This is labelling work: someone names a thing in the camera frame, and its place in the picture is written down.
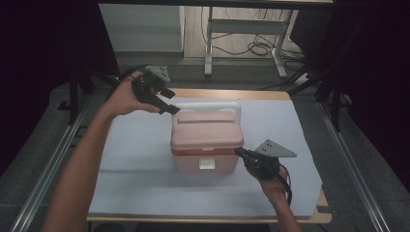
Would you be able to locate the metal floor rail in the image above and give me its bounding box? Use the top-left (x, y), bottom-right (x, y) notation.
top-left (317, 101), bottom-right (391, 232)
top-left (9, 93), bottom-right (95, 232)

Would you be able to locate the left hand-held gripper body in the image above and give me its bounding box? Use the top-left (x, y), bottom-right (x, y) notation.
top-left (131, 65), bottom-right (172, 105)

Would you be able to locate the pink storage box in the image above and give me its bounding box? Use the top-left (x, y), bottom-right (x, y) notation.
top-left (169, 101), bottom-right (245, 174)

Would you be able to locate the person's left hand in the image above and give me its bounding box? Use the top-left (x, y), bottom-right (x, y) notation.
top-left (104, 71), bottom-right (162, 118)

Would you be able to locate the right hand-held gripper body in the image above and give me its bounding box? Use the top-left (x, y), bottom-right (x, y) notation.
top-left (243, 138), bottom-right (298, 181)

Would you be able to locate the black metal stand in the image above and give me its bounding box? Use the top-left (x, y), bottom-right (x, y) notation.
top-left (57, 64), bottom-right (124, 125)
top-left (255, 64), bottom-right (343, 132)

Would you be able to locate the dark curtain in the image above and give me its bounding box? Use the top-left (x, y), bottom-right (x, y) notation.
top-left (289, 0), bottom-right (410, 194)
top-left (0, 0), bottom-right (121, 177)

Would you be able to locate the person's right hand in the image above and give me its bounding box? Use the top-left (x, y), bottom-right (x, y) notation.
top-left (246, 164), bottom-right (289, 204)

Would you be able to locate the pale blue table sheet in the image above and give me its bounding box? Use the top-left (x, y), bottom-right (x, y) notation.
top-left (88, 97), bottom-right (323, 218)

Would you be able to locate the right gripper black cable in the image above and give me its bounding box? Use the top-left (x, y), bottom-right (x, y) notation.
top-left (278, 163), bottom-right (294, 206)

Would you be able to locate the wooden table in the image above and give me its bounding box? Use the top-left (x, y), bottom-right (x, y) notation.
top-left (86, 88), bottom-right (333, 225)

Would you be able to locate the tangle of black floor cables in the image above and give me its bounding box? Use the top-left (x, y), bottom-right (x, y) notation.
top-left (201, 6), bottom-right (308, 62)

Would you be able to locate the white cabinet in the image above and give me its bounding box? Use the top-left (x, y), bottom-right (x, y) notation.
top-left (98, 3), bottom-right (186, 54)

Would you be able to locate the white desk frame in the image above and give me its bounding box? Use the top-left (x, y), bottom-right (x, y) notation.
top-left (203, 6), bottom-right (298, 78)

